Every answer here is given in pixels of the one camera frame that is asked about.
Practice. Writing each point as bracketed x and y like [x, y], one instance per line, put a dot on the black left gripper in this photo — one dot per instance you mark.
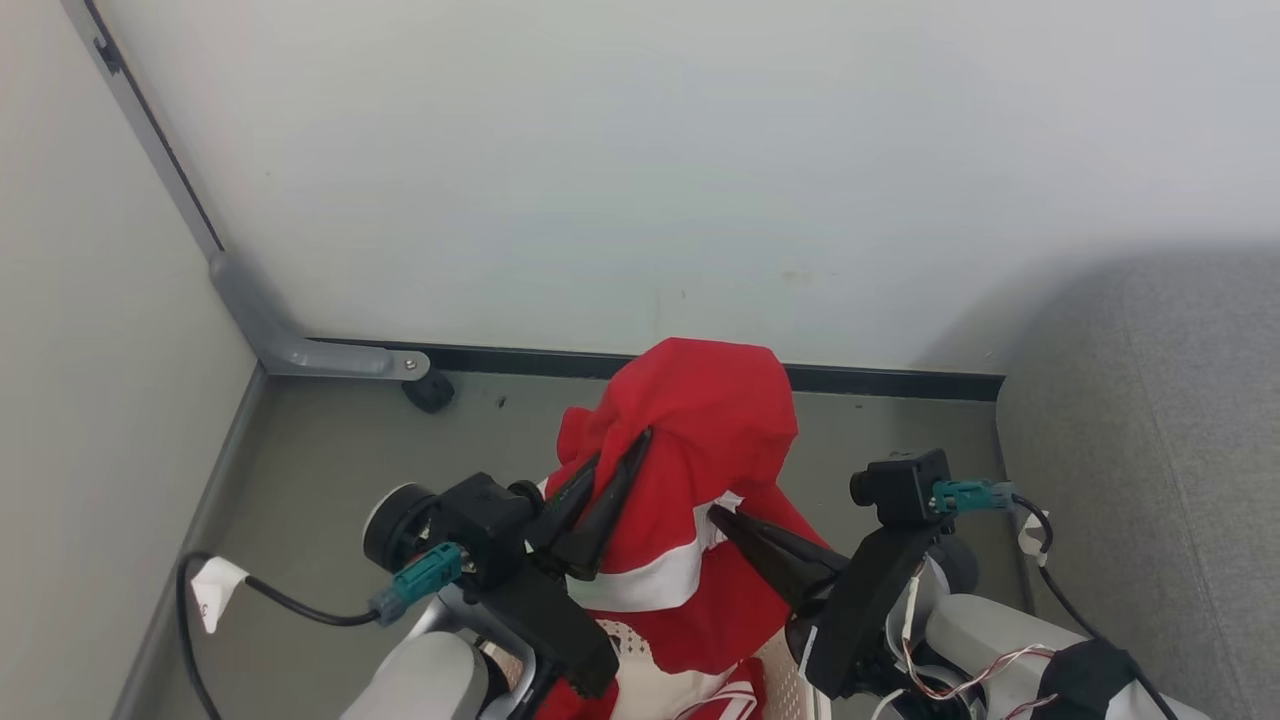
[560, 630]

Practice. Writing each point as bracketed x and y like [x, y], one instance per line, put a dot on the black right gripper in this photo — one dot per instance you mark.
[870, 610]

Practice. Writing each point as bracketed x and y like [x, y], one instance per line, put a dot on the red shorts with white stripe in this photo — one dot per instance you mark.
[700, 420]

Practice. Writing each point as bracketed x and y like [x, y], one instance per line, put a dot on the red and white shirt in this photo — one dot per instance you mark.
[725, 705]

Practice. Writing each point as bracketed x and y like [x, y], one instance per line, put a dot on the grey fabric sofa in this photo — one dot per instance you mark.
[1150, 450]

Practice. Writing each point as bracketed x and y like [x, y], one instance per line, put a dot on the beige perforated laundry basket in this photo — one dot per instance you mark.
[795, 685]

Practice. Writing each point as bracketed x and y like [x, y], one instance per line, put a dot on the black caster wheel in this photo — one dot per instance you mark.
[430, 392]

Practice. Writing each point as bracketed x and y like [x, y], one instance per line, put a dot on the grey metal partition foot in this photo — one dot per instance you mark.
[290, 350]

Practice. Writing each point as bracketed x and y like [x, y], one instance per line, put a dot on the grey skirting strip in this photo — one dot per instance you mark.
[200, 520]

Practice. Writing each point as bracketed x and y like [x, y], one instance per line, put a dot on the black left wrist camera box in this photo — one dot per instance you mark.
[490, 525]

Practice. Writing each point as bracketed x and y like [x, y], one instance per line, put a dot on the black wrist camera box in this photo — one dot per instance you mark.
[490, 525]
[905, 488]

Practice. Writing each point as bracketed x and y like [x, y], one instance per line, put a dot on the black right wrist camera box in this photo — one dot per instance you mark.
[905, 488]

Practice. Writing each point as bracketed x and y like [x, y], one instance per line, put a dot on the black wall baseboard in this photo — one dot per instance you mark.
[900, 382]

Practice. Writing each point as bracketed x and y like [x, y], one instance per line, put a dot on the grey partition post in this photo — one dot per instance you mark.
[150, 120]

